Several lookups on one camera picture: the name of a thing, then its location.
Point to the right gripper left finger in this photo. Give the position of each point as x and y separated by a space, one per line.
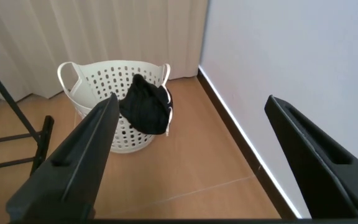
73 174

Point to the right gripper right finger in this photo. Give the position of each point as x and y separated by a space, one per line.
322 174

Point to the black clothes rack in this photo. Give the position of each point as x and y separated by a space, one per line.
42 140

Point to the white laundry basket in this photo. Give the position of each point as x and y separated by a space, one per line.
104 77

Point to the black garment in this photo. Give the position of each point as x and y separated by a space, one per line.
145 109

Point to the beige curtain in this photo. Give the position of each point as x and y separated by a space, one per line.
73 31

